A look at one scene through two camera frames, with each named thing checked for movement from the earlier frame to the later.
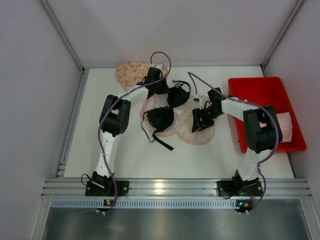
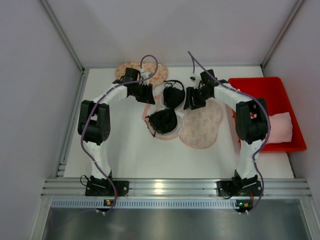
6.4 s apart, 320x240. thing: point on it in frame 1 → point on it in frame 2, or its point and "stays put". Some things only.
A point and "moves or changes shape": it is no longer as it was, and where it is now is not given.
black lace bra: [157, 119] moves or changes shape
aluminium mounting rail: [298, 187] stays put
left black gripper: [161, 88] → [141, 90]
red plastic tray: [269, 91] stays put
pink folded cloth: [286, 126] stays put
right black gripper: [202, 119] → [197, 93]
